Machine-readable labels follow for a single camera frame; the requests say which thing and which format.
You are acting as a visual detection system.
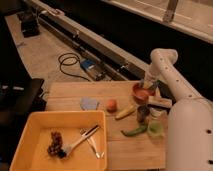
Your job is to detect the black cable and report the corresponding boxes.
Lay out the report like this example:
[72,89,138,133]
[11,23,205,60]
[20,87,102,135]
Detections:
[57,52,92,82]

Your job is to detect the black chair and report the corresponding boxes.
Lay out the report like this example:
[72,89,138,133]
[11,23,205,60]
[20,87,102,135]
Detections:
[0,78,46,163]

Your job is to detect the green plastic cup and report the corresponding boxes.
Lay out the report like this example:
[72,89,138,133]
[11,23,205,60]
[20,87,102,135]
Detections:
[147,121,164,137]

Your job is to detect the wooden brush block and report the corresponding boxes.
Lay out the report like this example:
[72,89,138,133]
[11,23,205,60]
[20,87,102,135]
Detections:
[148,96,172,108]

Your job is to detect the black box device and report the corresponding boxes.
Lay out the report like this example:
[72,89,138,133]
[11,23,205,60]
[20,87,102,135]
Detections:
[21,13,40,37]

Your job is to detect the red bowl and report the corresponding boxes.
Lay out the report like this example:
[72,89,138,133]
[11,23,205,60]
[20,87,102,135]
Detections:
[132,83,155,103]

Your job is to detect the blue sponge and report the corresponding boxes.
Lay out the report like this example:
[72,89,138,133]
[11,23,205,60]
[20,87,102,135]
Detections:
[139,80,145,88]

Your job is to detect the white small cup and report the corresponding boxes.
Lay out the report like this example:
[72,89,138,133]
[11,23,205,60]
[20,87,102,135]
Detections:
[150,108,163,119]

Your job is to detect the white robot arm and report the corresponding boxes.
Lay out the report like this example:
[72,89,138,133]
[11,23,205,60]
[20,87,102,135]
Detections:
[145,48,213,171]

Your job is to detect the black handled spatula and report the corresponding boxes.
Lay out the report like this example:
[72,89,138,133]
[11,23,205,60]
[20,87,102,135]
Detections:
[59,125,100,158]

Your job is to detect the metal cup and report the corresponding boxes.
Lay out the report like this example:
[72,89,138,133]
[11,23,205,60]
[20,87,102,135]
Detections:
[137,105,150,123]

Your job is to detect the wooden cutting board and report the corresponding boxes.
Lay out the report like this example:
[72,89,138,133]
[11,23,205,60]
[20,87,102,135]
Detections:
[46,81,166,171]

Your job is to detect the yellow plastic tray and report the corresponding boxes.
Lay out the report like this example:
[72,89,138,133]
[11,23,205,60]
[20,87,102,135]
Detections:
[10,111,107,171]

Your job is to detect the silver fork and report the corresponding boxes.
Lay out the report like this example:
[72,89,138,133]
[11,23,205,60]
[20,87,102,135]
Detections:
[79,129,104,159]

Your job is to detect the green pepper toy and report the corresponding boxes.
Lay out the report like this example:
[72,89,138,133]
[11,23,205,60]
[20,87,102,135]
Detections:
[121,125,147,137]

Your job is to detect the dark grape bunch toy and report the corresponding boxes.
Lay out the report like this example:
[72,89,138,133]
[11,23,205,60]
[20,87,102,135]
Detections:
[47,132,63,156]

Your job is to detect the metal rail beam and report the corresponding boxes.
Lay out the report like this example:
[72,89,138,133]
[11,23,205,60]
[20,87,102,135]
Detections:
[23,0,174,91]

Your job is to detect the blue electronic device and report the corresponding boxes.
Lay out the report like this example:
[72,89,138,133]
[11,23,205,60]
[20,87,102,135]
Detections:
[80,59,105,81]

